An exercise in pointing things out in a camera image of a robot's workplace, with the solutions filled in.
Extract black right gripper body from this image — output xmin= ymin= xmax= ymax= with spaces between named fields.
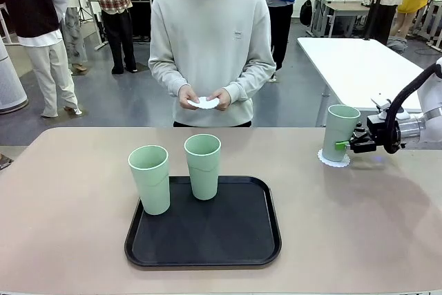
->
xmin=366 ymin=114 xmax=390 ymax=145

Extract pale green plastic cup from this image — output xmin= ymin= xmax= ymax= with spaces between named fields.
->
xmin=184 ymin=134 xmax=222 ymax=202
xmin=322 ymin=104 xmax=362 ymax=163
xmin=127 ymin=145 xmax=171 ymax=216

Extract white lace paper coaster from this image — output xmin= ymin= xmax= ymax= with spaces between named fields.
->
xmin=186 ymin=95 xmax=220 ymax=111
xmin=316 ymin=148 xmax=352 ymax=169

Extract person's left forearm grey sleeve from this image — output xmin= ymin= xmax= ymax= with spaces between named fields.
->
xmin=222 ymin=59 xmax=277 ymax=104

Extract person's right forearm grey sleeve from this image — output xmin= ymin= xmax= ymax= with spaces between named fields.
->
xmin=148 ymin=58 xmax=193 ymax=97

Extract person's left hand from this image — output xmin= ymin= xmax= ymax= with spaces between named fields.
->
xmin=208 ymin=88 xmax=232 ymax=113

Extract person's right hand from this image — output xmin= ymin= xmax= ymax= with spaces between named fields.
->
xmin=177 ymin=84 xmax=202 ymax=112

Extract white rectangular table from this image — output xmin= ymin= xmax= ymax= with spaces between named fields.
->
xmin=296 ymin=37 xmax=442 ymax=129

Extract grey cloth bundle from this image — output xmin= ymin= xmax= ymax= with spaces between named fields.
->
xmin=385 ymin=37 xmax=409 ymax=55

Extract grey metal desk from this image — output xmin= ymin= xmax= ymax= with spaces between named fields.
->
xmin=309 ymin=0 xmax=373 ymax=39

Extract black hanging bag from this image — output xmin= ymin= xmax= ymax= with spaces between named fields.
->
xmin=299 ymin=0 xmax=314 ymax=28

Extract person's black trousers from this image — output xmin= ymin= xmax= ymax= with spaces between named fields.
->
xmin=172 ymin=120 xmax=253 ymax=128

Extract black plastic serving tray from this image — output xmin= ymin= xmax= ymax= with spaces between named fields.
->
xmin=124 ymin=175 xmax=282 ymax=269

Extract person torso grey sweatshirt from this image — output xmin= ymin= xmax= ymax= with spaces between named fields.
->
xmin=148 ymin=0 xmax=277 ymax=128

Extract person in grey patterned skirt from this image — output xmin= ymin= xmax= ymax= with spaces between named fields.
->
xmin=51 ymin=0 xmax=90 ymax=75

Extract white cylindrical air purifier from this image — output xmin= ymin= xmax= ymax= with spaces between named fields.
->
xmin=0 ymin=37 xmax=29 ymax=115

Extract thick black cable conduit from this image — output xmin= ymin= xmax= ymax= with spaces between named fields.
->
xmin=382 ymin=62 xmax=442 ymax=155

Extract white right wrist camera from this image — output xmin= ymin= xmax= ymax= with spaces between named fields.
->
xmin=371 ymin=98 xmax=411 ymax=120

